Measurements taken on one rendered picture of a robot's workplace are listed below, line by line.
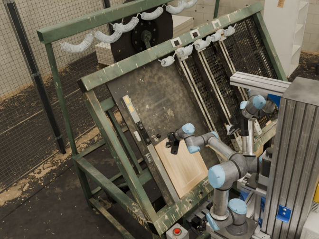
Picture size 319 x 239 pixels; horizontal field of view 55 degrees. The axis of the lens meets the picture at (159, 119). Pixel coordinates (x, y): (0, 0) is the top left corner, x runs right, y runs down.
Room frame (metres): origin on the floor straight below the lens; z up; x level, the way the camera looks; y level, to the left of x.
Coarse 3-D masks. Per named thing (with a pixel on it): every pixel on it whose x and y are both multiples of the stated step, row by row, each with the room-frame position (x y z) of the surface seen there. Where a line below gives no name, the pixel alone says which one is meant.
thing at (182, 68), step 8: (176, 56) 2.42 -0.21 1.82; (184, 56) 2.41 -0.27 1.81; (176, 64) 2.42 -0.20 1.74; (184, 64) 2.40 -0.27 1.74; (184, 72) 2.36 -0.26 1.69; (184, 80) 2.36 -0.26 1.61; (192, 80) 2.35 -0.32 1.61; (192, 88) 2.30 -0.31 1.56; (192, 96) 2.29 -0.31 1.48; (200, 96) 2.29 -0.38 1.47; (200, 104) 2.24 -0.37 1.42; (200, 112) 2.22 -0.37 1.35; (208, 120) 2.19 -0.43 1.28; (208, 128) 2.15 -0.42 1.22; (224, 160) 2.01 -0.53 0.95
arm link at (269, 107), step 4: (268, 100) 1.61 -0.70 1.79; (268, 104) 1.71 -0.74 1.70; (272, 104) 1.67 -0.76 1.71; (264, 108) 1.81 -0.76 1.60; (268, 108) 1.76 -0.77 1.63; (272, 108) 1.76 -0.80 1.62; (260, 112) 1.85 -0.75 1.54; (264, 112) 1.83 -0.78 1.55; (268, 112) 1.81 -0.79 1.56; (260, 116) 1.87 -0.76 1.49
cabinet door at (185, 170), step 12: (180, 144) 1.99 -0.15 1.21; (168, 156) 1.88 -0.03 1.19; (180, 156) 1.92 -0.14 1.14; (192, 156) 1.96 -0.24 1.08; (168, 168) 1.81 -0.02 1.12; (180, 168) 1.85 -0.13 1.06; (192, 168) 1.89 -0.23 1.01; (204, 168) 1.93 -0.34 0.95; (180, 180) 1.79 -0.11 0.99; (192, 180) 1.82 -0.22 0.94; (180, 192) 1.72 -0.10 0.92
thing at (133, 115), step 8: (128, 96) 2.03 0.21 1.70; (128, 104) 1.99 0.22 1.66; (128, 112) 1.97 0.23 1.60; (136, 112) 1.98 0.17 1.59; (136, 120) 1.94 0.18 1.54; (136, 128) 1.92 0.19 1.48; (144, 144) 1.86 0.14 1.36; (152, 152) 1.83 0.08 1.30; (160, 168) 1.77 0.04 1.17; (160, 176) 1.74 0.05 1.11; (168, 184) 1.71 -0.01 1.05; (168, 192) 1.69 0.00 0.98; (176, 200) 1.65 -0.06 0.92
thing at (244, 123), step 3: (243, 120) 1.56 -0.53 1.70; (246, 120) 1.57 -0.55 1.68; (243, 123) 1.55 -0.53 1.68; (246, 123) 1.56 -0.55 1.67; (243, 126) 1.54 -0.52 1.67; (246, 126) 1.55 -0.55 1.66; (243, 129) 1.53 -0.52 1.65; (246, 129) 1.53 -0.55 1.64; (243, 132) 1.52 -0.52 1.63; (246, 132) 1.52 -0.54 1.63; (243, 135) 1.51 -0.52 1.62; (246, 135) 1.51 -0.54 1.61
